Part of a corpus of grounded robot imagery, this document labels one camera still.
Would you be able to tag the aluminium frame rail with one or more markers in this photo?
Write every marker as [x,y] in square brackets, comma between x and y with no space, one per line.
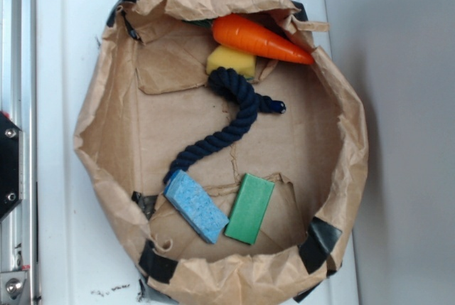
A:
[19,241]

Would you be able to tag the white plastic lid tray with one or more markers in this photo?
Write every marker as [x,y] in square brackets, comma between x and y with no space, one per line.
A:
[82,262]

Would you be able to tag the black metal bracket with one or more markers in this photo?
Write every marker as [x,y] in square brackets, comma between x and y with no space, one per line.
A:
[11,166]

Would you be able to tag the orange plastic carrot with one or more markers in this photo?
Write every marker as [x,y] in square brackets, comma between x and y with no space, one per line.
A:
[239,33]

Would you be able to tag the yellow sponge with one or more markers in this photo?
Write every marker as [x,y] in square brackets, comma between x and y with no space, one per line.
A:
[241,62]

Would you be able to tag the blue sponge block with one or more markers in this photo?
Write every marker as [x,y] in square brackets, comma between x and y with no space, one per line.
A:
[195,205]

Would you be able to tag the green block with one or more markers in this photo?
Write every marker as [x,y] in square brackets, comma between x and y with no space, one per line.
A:
[249,209]

